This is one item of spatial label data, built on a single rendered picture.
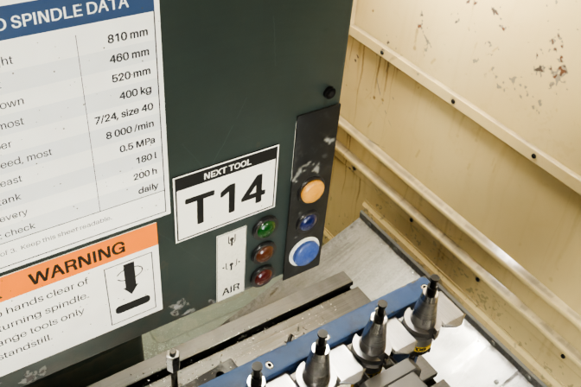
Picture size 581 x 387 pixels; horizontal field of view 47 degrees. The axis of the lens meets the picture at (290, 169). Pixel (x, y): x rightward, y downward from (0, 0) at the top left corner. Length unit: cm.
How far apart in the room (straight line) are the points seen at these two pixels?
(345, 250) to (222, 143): 134
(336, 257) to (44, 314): 135
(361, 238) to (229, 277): 124
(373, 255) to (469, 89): 59
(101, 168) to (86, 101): 6
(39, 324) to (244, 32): 28
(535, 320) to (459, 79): 54
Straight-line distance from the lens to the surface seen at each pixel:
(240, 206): 59
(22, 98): 45
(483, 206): 153
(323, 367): 104
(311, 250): 67
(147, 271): 58
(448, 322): 120
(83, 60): 45
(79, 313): 58
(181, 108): 50
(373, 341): 109
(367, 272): 181
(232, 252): 62
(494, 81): 140
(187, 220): 56
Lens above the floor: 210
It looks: 38 degrees down
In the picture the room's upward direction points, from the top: 5 degrees clockwise
